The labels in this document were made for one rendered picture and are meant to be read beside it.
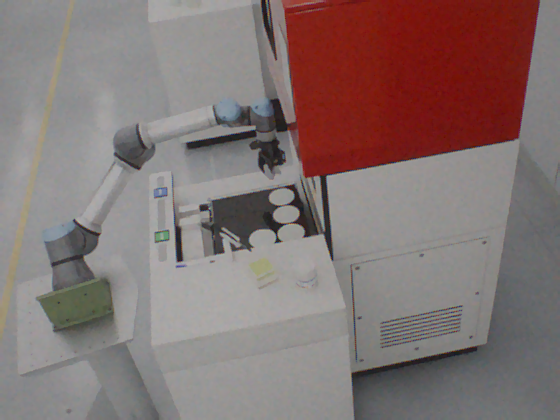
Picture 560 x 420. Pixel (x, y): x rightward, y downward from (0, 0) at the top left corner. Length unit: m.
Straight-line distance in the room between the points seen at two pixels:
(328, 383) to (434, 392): 0.78
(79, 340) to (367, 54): 1.37
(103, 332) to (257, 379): 0.56
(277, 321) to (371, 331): 0.80
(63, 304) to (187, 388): 0.52
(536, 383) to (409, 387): 0.56
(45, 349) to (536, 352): 2.13
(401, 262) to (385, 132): 0.61
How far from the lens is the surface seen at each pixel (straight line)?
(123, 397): 2.79
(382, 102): 2.01
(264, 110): 2.31
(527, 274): 3.52
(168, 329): 2.09
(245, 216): 2.49
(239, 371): 2.21
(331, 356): 2.23
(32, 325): 2.50
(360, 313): 2.64
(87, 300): 2.34
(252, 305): 2.09
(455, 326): 2.90
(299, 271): 2.03
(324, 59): 1.88
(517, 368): 3.14
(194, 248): 2.44
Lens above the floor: 2.54
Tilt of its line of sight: 41 degrees down
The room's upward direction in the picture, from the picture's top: 8 degrees counter-clockwise
